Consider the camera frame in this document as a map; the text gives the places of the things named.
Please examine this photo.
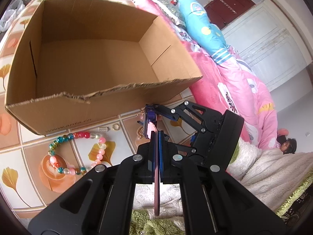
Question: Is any pink hair clip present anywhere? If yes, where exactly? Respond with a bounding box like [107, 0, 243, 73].
[146, 121, 160, 216]

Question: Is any colourful bead necklace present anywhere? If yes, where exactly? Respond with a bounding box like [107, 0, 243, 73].
[47, 131, 108, 176]

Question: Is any gold dangling earring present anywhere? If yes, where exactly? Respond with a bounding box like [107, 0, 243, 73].
[137, 111, 146, 139]

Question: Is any pink floral quilt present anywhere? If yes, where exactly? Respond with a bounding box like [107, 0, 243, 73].
[129, 0, 278, 150]

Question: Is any small metal spring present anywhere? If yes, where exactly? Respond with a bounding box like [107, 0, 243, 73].
[99, 126, 110, 132]

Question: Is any cream fleece blanket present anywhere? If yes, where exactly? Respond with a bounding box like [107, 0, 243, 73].
[133, 138, 312, 218]

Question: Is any light blue pillow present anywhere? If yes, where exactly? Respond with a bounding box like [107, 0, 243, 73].
[178, 0, 235, 65]

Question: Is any brown cardboard box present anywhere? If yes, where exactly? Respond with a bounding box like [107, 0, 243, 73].
[1, 0, 202, 135]

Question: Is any white wardrobe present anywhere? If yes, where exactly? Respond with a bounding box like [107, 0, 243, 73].
[222, 0, 312, 91]

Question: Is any dark red door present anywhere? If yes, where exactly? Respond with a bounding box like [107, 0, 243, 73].
[204, 0, 255, 30]

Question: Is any white plastic bag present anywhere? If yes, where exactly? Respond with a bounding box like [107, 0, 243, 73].
[0, 0, 25, 32]

